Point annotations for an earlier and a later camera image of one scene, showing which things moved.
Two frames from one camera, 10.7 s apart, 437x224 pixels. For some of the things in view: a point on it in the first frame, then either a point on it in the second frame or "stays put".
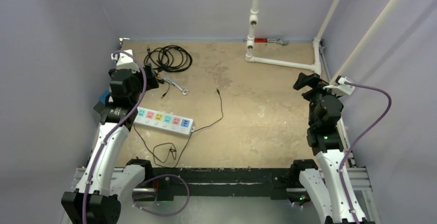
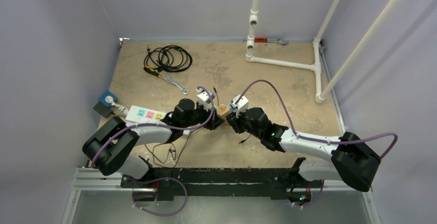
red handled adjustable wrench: x=268 y=40 stays put
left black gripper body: x=138 y=79 to x=199 y=116
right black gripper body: x=307 y=82 to x=235 y=119
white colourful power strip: x=176 y=124 stays put
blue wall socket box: x=102 y=97 stays put
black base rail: x=222 y=182 stays put
